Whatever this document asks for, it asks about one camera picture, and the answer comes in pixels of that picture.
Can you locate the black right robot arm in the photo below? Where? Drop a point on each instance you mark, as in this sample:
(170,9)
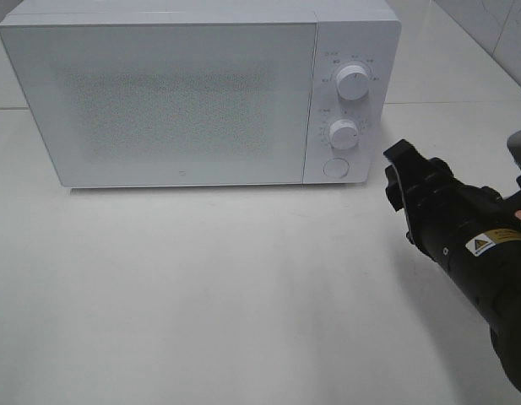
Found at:
(472,233)

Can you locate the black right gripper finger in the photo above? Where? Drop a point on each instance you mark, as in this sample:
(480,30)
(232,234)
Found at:
(403,159)

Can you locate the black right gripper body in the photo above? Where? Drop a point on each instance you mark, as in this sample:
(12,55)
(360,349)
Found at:
(437,206)

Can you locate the round white door release button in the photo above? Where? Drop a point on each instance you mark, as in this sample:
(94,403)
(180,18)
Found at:
(336,168)

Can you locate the white microwave door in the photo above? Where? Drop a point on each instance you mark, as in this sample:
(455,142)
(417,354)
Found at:
(168,105)

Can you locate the white microwave knob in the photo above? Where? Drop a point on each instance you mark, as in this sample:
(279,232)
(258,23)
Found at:
(352,81)
(343,134)

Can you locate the lower white microwave knob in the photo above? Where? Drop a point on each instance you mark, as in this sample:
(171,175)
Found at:
(343,134)

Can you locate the white microwave oven body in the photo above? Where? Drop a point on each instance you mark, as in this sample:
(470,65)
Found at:
(366,32)

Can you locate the upper white microwave knob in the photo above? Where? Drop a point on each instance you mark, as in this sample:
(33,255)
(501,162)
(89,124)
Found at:
(352,81)

